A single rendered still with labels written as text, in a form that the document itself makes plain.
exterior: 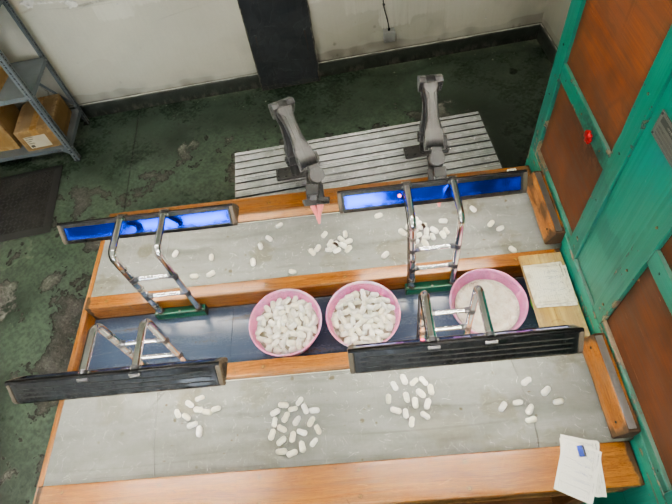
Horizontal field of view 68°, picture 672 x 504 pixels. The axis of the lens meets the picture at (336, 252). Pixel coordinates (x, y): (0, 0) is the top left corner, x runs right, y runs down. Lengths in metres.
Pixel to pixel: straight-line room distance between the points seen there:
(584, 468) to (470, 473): 0.32
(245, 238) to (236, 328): 0.38
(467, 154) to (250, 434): 1.50
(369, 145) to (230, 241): 0.81
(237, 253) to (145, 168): 1.77
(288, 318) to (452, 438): 0.69
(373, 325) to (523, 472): 0.65
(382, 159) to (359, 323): 0.87
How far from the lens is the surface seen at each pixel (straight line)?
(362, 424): 1.69
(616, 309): 1.70
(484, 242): 2.00
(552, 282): 1.90
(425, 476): 1.63
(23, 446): 3.04
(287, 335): 1.83
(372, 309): 1.83
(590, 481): 1.70
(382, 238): 1.99
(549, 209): 1.98
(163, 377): 1.50
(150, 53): 3.93
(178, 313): 2.04
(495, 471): 1.65
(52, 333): 3.23
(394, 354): 1.37
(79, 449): 1.97
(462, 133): 2.48
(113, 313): 2.17
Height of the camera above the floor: 2.37
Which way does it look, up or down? 56 degrees down
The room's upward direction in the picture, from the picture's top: 12 degrees counter-clockwise
